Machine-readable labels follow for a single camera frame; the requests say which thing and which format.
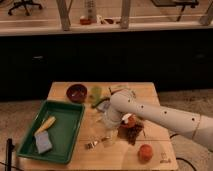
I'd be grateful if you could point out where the silver metal fork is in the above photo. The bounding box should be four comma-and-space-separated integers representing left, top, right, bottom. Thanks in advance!
85, 137, 109, 149

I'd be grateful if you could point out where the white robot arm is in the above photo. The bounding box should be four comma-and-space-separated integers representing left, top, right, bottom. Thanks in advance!
102, 89, 213, 151

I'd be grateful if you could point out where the red white toy mushroom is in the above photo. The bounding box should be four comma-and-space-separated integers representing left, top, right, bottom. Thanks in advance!
121, 114, 136, 128

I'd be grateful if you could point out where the brown crumpled cloth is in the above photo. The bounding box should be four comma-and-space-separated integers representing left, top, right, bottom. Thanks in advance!
118, 123, 144, 145

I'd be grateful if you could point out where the green vegetable toy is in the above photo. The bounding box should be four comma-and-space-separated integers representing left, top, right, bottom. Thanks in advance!
89, 86, 108, 108

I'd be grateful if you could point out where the dark red bowl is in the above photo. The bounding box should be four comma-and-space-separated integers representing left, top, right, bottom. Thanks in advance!
66, 84, 87, 103

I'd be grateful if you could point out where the orange tomato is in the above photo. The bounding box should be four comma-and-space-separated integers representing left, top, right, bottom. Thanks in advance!
138, 144, 153, 162

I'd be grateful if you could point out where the green plastic tray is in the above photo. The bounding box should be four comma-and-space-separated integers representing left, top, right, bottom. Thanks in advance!
17, 100, 85, 164

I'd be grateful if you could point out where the black office chair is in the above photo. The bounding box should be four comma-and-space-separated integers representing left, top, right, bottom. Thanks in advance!
8, 0, 43, 16

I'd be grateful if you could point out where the black stand post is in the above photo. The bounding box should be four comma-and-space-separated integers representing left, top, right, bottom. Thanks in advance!
5, 138, 14, 171

